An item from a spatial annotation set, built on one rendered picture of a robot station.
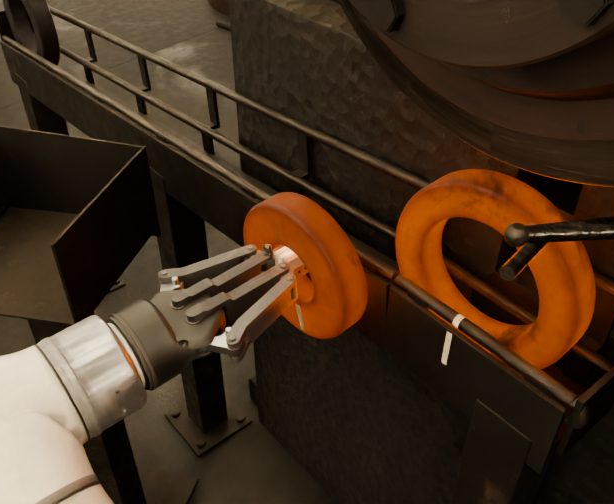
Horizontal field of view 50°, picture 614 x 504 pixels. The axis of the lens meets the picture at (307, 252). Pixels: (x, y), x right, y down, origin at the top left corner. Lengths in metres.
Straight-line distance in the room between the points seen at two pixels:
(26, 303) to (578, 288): 0.59
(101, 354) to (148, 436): 0.88
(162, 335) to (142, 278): 1.21
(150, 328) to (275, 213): 0.16
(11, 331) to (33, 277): 0.86
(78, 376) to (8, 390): 0.05
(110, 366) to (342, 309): 0.21
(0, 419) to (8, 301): 0.33
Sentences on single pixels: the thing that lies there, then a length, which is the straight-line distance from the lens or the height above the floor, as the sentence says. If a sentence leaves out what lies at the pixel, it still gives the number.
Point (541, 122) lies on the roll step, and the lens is 0.44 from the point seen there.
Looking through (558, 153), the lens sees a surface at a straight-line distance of 0.46.
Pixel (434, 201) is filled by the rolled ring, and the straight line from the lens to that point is 0.57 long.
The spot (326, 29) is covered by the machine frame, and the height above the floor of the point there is 0.87.
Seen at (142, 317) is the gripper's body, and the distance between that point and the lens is 0.57.
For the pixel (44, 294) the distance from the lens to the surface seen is 0.83.
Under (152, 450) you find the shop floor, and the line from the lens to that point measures 1.40.
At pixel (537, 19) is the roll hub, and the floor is 1.01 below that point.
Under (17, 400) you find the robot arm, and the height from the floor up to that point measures 0.74.
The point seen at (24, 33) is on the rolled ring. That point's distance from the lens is 1.51.
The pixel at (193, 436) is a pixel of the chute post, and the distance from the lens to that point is 1.39.
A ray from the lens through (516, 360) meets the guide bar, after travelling 0.58.
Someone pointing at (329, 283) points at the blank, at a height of 0.72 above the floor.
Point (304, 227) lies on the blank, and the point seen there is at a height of 0.77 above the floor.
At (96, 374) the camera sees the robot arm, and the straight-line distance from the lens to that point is 0.55.
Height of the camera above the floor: 1.12
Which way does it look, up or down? 39 degrees down
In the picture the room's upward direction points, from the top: straight up
